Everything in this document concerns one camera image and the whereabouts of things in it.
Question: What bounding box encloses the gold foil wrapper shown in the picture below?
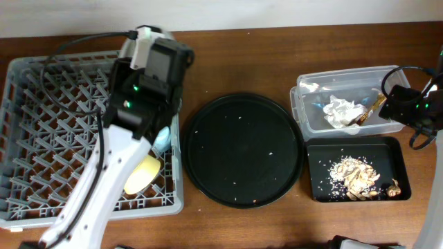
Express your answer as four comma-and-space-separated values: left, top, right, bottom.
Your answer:
350, 92, 386, 126

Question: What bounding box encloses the blue plastic cup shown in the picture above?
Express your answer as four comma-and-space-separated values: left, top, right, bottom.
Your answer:
152, 127, 171, 154

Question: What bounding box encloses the yellow plastic bowl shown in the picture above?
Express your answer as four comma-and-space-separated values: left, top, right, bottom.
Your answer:
124, 156, 161, 194

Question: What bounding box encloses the food scraps pile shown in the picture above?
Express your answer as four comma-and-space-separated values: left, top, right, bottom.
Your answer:
328, 156, 381, 201

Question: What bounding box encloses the light grey plate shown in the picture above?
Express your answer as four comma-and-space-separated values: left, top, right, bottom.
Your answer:
118, 25, 175, 58

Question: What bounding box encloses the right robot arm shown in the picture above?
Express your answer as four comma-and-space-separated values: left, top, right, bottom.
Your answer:
379, 53, 442, 248

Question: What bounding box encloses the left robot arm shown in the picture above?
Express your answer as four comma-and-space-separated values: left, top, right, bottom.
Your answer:
20, 38, 195, 248

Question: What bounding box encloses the grey plastic dishwasher rack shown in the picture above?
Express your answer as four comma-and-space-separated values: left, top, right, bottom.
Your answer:
1, 50, 184, 230

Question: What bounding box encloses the black rectangular tray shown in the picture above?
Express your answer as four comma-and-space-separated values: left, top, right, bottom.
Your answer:
307, 137, 412, 203

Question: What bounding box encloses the crumpled white paper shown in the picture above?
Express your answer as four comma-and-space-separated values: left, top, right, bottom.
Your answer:
323, 95, 367, 129

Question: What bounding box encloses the clear plastic bin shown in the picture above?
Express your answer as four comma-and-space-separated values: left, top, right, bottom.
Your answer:
289, 65, 404, 141

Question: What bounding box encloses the small brown food scrap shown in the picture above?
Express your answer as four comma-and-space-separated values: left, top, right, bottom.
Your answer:
386, 178, 401, 198

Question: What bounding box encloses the round black tray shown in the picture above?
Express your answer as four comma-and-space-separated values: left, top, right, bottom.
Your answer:
181, 93, 306, 209

